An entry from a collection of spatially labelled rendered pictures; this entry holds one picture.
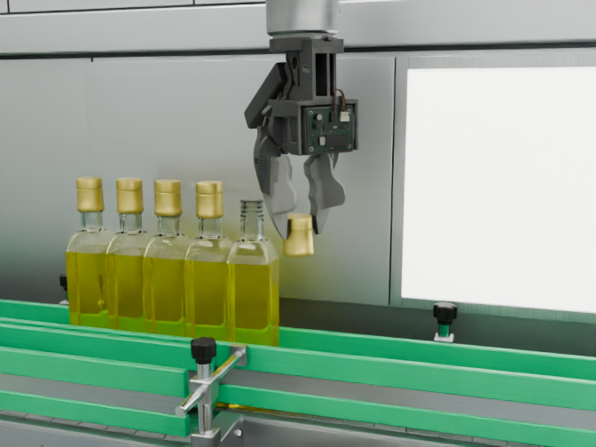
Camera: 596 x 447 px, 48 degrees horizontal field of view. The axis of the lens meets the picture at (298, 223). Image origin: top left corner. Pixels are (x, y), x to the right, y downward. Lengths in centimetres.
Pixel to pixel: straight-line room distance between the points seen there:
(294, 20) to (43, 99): 58
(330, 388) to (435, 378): 13
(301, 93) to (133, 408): 41
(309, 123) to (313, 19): 10
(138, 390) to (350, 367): 25
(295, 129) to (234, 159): 29
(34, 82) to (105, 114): 16
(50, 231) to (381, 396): 63
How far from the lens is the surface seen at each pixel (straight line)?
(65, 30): 112
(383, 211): 93
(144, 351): 89
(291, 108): 68
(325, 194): 75
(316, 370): 83
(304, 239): 75
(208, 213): 85
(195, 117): 100
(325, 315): 101
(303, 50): 69
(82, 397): 87
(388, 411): 83
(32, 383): 90
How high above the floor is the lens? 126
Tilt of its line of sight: 10 degrees down
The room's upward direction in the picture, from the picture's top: straight up
